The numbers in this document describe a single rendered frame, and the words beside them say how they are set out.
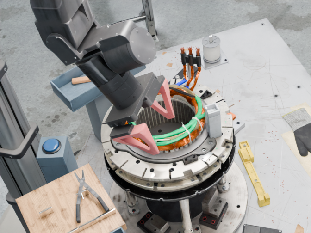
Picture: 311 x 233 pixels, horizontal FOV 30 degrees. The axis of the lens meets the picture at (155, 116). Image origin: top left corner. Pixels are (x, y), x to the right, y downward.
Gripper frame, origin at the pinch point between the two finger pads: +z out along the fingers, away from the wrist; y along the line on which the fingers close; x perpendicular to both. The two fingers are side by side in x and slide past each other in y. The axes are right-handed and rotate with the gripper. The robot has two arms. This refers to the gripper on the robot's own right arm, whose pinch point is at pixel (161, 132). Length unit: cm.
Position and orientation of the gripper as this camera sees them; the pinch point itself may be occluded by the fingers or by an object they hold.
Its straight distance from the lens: 100.1
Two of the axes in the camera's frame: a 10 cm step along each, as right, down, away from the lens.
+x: -7.4, 2.0, 6.5
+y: 3.3, -7.3, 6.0
